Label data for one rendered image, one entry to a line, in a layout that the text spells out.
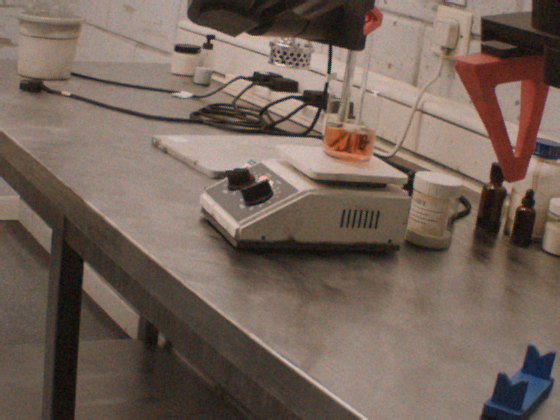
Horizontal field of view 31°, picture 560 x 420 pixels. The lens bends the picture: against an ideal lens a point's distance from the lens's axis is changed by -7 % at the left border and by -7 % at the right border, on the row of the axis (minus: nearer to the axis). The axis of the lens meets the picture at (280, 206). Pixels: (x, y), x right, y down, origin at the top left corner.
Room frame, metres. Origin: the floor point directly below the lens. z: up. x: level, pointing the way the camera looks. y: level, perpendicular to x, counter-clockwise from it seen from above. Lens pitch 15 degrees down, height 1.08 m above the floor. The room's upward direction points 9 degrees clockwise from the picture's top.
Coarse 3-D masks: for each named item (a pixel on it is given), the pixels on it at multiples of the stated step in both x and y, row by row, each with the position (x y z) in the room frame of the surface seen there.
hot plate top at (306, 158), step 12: (288, 156) 1.15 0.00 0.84; (300, 156) 1.15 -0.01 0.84; (312, 156) 1.16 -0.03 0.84; (300, 168) 1.12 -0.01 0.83; (312, 168) 1.10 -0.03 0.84; (324, 168) 1.11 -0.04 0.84; (336, 168) 1.12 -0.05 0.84; (348, 168) 1.13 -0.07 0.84; (360, 168) 1.14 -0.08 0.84; (372, 168) 1.15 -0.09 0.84; (384, 168) 1.16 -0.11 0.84; (336, 180) 1.10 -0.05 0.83; (348, 180) 1.10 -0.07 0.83; (360, 180) 1.11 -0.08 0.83; (372, 180) 1.12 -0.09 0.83; (384, 180) 1.12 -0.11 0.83; (396, 180) 1.13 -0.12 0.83
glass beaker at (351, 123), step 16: (336, 96) 1.16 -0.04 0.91; (352, 96) 1.15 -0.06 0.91; (368, 96) 1.20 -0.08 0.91; (336, 112) 1.15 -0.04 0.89; (352, 112) 1.15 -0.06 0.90; (368, 112) 1.15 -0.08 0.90; (336, 128) 1.15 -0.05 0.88; (352, 128) 1.15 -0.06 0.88; (368, 128) 1.15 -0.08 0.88; (336, 144) 1.15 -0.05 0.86; (352, 144) 1.15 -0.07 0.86; (368, 144) 1.16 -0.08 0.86; (336, 160) 1.15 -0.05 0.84; (352, 160) 1.15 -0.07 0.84; (368, 160) 1.16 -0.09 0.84
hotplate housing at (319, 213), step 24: (288, 168) 1.16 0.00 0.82; (312, 192) 1.09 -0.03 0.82; (336, 192) 1.10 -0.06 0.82; (360, 192) 1.11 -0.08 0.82; (384, 192) 1.12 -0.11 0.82; (216, 216) 1.11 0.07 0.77; (264, 216) 1.06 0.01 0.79; (288, 216) 1.07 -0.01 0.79; (312, 216) 1.08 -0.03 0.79; (336, 216) 1.10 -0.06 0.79; (360, 216) 1.11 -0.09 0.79; (384, 216) 1.12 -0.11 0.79; (240, 240) 1.06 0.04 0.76; (264, 240) 1.07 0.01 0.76; (288, 240) 1.08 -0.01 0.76; (312, 240) 1.09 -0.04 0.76; (336, 240) 1.10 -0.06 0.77; (360, 240) 1.11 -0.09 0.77; (384, 240) 1.12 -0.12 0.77
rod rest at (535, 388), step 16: (528, 352) 0.79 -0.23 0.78; (528, 368) 0.79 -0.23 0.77; (544, 368) 0.79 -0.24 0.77; (496, 384) 0.73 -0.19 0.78; (512, 384) 0.72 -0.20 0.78; (528, 384) 0.77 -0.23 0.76; (544, 384) 0.77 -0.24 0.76; (496, 400) 0.72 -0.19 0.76; (512, 400) 0.72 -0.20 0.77; (528, 400) 0.74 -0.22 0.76; (496, 416) 0.71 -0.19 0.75; (512, 416) 0.71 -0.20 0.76
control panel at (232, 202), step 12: (252, 168) 1.18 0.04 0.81; (264, 168) 1.17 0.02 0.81; (276, 180) 1.13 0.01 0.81; (216, 192) 1.15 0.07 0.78; (228, 192) 1.14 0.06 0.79; (276, 192) 1.10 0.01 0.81; (288, 192) 1.09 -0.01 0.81; (228, 204) 1.11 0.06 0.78; (240, 204) 1.10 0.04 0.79; (264, 204) 1.08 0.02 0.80; (240, 216) 1.07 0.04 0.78
